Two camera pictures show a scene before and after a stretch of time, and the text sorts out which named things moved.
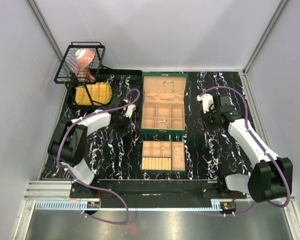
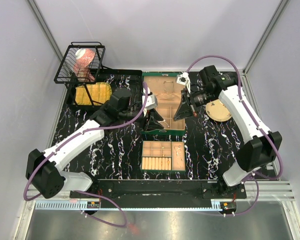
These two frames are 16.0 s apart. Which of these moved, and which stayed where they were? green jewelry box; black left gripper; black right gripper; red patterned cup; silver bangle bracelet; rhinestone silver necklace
Moved: black left gripper; black right gripper
Stayed: green jewelry box; rhinestone silver necklace; silver bangle bracelet; red patterned cup
